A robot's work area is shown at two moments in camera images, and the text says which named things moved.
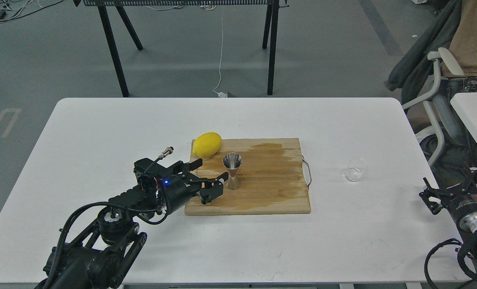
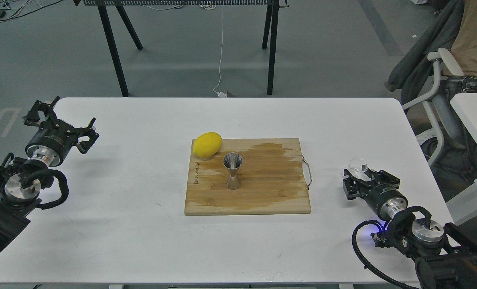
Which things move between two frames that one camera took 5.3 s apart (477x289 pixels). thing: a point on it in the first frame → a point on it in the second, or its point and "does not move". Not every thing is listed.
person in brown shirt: x=473 y=46 does not move
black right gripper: x=435 y=199 → x=386 y=199
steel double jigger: x=232 y=161 does not move
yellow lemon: x=207 y=145 does not move
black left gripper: x=177 y=188 → x=52 y=141
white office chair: x=442 y=56 does not move
